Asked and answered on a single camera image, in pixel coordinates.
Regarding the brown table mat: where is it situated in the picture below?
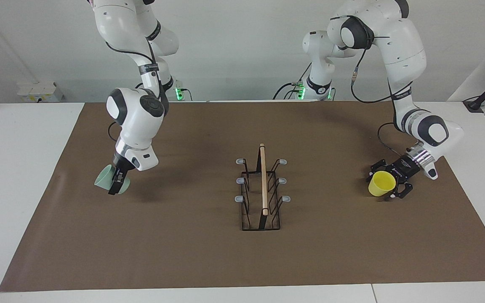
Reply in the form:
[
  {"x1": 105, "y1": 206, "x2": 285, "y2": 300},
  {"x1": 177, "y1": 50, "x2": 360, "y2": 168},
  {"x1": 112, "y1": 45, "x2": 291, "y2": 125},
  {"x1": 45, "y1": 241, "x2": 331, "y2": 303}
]
[{"x1": 0, "y1": 100, "x2": 485, "y2": 292}]

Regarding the black wire cup rack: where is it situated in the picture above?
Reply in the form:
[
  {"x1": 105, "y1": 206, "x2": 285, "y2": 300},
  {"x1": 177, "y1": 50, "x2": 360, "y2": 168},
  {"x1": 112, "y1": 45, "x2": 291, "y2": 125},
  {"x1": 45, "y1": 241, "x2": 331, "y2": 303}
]
[{"x1": 235, "y1": 143, "x2": 291, "y2": 231}]

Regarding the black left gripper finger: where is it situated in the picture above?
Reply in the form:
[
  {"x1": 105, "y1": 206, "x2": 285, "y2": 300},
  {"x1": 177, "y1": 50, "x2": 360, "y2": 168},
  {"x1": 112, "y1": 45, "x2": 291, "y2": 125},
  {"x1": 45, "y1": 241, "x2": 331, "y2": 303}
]
[
  {"x1": 367, "y1": 159, "x2": 396, "y2": 182},
  {"x1": 378, "y1": 179, "x2": 414, "y2": 201}
]

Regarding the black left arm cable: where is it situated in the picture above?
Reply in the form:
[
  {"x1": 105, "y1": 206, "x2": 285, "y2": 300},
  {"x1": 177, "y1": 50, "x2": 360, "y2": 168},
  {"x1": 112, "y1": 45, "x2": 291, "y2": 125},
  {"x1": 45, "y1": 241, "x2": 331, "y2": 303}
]
[{"x1": 330, "y1": 15, "x2": 413, "y2": 155}]

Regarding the yellow plastic cup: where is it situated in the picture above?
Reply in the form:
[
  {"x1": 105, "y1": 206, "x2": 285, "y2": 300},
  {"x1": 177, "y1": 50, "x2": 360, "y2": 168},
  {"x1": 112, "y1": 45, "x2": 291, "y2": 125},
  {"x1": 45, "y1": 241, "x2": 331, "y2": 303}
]
[{"x1": 368, "y1": 170, "x2": 396, "y2": 197}]

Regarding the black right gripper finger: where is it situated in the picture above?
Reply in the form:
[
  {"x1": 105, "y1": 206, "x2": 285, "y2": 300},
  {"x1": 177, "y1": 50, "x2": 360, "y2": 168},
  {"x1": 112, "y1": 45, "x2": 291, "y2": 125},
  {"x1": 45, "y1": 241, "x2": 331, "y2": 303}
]
[{"x1": 108, "y1": 168, "x2": 128, "y2": 196}]

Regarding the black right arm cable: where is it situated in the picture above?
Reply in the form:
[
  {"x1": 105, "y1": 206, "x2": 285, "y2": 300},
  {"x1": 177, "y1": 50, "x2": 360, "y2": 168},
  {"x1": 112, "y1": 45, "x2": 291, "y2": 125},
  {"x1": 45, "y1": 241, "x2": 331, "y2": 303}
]
[{"x1": 104, "y1": 38, "x2": 169, "y2": 141}]

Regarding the black left base cable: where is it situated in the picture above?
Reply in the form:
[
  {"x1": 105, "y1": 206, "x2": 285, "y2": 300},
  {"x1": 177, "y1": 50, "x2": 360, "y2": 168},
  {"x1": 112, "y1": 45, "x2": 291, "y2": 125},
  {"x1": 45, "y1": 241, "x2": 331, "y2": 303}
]
[{"x1": 273, "y1": 63, "x2": 312, "y2": 100}]

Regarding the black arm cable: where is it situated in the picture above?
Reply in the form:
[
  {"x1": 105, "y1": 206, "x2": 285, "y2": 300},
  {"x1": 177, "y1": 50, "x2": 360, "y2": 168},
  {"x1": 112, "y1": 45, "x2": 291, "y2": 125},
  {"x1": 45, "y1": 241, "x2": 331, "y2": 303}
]
[
  {"x1": 104, "y1": 38, "x2": 169, "y2": 141},
  {"x1": 330, "y1": 15, "x2": 413, "y2": 155}
]

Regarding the pale green plastic cup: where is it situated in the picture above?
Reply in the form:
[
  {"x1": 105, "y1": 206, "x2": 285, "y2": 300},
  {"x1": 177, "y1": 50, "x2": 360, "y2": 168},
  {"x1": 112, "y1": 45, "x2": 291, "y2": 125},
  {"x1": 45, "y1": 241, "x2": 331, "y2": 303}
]
[{"x1": 94, "y1": 164, "x2": 132, "y2": 195}]

